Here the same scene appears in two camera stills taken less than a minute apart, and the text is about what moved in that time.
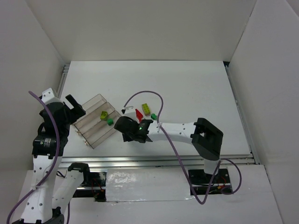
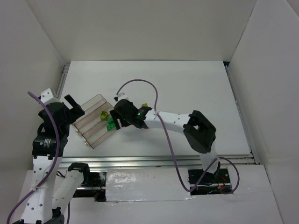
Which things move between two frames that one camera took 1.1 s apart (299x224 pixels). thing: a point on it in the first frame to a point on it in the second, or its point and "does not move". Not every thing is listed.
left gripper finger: [76, 113] does not move
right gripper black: [124, 134] to [118, 115]
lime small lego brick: [103, 115] does not move
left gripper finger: [72, 101] does not move
